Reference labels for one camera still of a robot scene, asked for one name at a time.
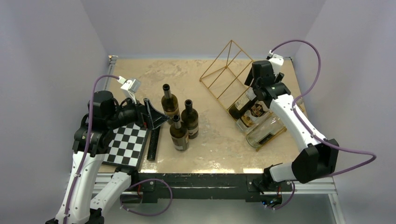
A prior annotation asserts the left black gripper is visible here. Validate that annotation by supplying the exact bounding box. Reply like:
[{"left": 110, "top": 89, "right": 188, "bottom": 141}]
[{"left": 106, "top": 92, "right": 169, "bottom": 130}]

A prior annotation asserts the dark wine bottle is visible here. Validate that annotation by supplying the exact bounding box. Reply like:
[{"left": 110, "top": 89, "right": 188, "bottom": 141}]
[
  {"left": 161, "top": 84, "right": 180, "bottom": 125},
  {"left": 170, "top": 115, "right": 189, "bottom": 152},
  {"left": 228, "top": 87, "right": 257, "bottom": 120},
  {"left": 181, "top": 99, "right": 199, "bottom": 139}
]

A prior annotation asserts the clear liquor bottle black cap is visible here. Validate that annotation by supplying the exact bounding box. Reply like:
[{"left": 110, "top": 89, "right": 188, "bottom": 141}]
[{"left": 236, "top": 101, "right": 270, "bottom": 134}]

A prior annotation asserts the clear glass bottle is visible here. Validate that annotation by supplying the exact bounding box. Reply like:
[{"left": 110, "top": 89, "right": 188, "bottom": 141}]
[{"left": 246, "top": 114, "right": 287, "bottom": 151}]

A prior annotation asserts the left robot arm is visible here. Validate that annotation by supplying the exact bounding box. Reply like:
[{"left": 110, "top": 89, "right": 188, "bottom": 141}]
[{"left": 47, "top": 91, "right": 169, "bottom": 224}]

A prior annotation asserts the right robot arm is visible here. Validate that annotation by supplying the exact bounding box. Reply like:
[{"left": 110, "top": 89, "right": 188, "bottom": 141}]
[{"left": 245, "top": 60, "right": 338, "bottom": 192}]

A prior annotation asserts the black white chessboard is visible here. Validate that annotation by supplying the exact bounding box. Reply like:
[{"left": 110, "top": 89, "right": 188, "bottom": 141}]
[{"left": 103, "top": 123, "right": 149, "bottom": 168}]

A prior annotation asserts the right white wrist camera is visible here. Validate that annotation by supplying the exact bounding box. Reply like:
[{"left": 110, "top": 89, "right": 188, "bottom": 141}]
[{"left": 267, "top": 54, "right": 284, "bottom": 74}]

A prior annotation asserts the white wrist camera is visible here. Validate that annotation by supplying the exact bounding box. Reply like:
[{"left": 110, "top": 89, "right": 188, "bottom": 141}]
[
  {"left": 118, "top": 76, "right": 141, "bottom": 104},
  {"left": 267, "top": 54, "right": 284, "bottom": 74}
]

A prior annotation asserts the gold wire wine rack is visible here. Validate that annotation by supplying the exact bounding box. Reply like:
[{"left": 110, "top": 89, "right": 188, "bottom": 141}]
[{"left": 199, "top": 40, "right": 305, "bottom": 152}]

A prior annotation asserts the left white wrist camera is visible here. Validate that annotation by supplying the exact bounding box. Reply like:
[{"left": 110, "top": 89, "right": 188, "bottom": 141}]
[{"left": 118, "top": 76, "right": 141, "bottom": 104}]

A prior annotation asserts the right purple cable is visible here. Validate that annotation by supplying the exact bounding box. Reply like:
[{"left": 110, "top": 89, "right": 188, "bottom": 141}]
[{"left": 267, "top": 39, "right": 377, "bottom": 178}]

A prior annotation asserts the purple cable loop under table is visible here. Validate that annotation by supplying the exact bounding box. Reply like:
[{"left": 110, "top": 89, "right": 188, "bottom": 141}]
[{"left": 120, "top": 178, "right": 173, "bottom": 217}]

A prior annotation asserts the black table front rail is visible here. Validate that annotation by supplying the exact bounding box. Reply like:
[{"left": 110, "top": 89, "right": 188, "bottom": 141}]
[{"left": 136, "top": 172, "right": 267, "bottom": 204}]

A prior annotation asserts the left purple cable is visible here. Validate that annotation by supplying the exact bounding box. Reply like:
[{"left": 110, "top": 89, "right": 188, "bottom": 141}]
[{"left": 62, "top": 74, "right": 121, "bottom": 224}]

